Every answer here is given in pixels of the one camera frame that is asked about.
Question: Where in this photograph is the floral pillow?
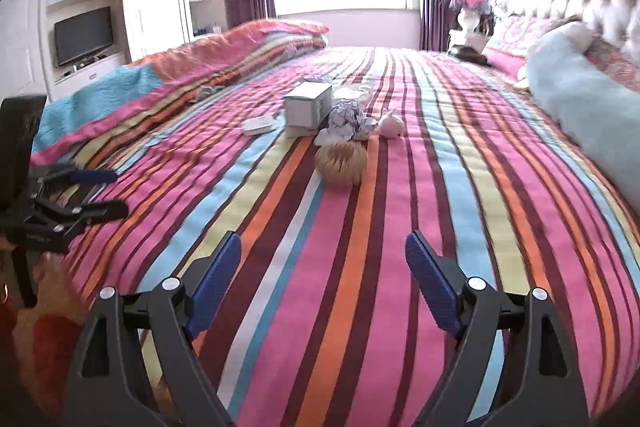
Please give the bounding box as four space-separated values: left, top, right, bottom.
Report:
585 34 640 92

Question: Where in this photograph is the clear plastic wrapper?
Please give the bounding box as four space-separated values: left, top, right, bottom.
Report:
332 84 373 105

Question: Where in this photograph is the striped bedspread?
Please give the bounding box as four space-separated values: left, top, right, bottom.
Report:
30 46 640 427

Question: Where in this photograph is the red shaggy rug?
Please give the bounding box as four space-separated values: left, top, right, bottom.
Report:
0 297 86 413

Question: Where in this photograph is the crumpled printed paper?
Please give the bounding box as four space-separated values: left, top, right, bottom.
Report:
315 99 378 145

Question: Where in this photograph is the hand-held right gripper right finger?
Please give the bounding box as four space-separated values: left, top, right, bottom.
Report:
404 231 583 427

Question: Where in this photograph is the light blue pillow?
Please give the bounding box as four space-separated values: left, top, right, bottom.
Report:
525 22 640 208

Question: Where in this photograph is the dark brown object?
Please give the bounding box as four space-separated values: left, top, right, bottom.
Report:
447 46 493 68

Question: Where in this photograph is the folded turquoise orange quilt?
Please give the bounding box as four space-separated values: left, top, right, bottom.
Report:
32 19 330 165

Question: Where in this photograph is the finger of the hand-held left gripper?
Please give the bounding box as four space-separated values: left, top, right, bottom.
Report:
50 199 130 230
30 164 118 198

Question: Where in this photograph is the white vase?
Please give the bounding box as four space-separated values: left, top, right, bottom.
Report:
447 7 493 52

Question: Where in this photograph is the flat white small device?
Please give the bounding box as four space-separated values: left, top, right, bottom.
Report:
241 116 277 136

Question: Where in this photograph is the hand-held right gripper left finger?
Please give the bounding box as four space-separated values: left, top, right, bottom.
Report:
62 231 243 427

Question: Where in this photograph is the white grey box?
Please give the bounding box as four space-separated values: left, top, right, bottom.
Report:
282 81 334 138

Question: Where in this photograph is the small pink toy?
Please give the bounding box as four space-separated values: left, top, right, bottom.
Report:
377 108 407 140

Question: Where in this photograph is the black television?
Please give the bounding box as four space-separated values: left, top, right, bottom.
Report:
53 6 115 68

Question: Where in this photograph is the pink patterned pillow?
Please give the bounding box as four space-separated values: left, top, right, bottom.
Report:
482 14 571 80

